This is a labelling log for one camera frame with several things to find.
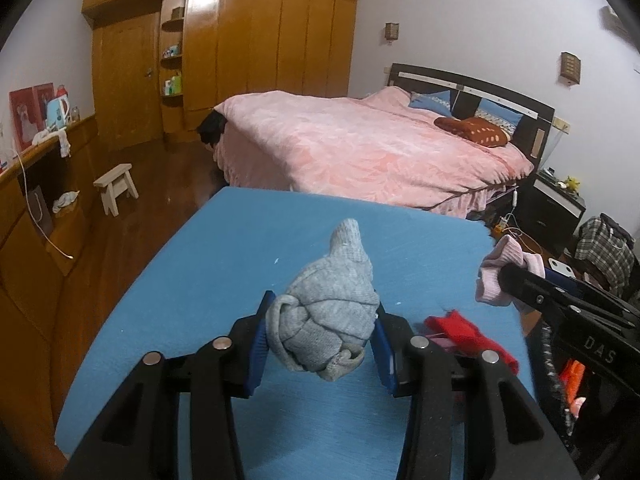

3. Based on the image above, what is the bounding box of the left wall lamp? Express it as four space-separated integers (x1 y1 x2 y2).
384 22 399 42

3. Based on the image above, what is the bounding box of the white bathroom scale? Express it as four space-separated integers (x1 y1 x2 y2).
548 258 576 278

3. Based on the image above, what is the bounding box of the right blue pillow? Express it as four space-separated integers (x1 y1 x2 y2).
474 99 523 136

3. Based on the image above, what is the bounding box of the pink cloth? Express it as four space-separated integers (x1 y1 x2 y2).
427 334 460 354

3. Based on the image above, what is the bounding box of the blue pillow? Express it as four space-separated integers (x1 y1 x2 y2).
409 90 452 117
474 99 523 136

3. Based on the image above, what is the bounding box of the red framed picture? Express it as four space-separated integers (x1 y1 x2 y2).
9 82 55 152

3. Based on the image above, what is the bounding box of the pink sock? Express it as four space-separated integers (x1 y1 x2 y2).
473 234 547 309

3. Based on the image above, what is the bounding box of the black white nightstand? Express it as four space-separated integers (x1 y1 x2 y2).
515 171 586 257

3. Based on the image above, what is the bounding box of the blue table cloth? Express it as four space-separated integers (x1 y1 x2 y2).
55 188 532 479

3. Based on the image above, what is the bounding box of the small white wooden stool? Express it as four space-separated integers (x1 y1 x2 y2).
93 162 139 217

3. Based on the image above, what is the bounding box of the right wall lamp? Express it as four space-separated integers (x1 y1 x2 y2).
560 52 582 84

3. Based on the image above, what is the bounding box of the yellow plush toy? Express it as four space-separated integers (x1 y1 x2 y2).
564 177 580 194

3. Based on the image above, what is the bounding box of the left blue pillow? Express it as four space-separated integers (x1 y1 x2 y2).
409 90 452 117

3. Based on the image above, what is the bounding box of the wall air conditioner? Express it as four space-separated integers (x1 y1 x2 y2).
599 6 634 46

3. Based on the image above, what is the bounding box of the grey balled sock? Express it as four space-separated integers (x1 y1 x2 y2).
266 219 380 382

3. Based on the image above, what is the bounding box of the plaid cloth on chair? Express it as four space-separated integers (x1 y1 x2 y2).
574 214 636 296

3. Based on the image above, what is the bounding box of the wooden side dresser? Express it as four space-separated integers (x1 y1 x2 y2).
1 116 103 476

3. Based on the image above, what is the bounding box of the orange foam net sleeve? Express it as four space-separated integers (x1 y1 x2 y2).
560 359 586 418

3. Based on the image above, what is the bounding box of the blue electric kettle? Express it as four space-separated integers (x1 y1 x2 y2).
47 84 70 129

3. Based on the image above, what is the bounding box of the wooden wardrobe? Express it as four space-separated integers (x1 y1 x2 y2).
81 0 357 150

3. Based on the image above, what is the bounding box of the wall lamp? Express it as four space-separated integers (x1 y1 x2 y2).
560 52 582 84
384 22 399 42

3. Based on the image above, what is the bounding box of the white charger cable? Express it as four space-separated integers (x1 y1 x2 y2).
494 188 532 241

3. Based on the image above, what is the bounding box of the bed with pink duvet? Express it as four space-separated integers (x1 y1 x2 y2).
196 63 554 218

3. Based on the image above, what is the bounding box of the red cloth piece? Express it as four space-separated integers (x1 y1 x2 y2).
424 310 520 375

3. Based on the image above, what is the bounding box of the brown dotted pillow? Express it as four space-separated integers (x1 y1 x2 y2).
434 117 510 148

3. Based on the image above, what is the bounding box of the black lined trash bin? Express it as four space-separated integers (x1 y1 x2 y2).
526 320 580 460

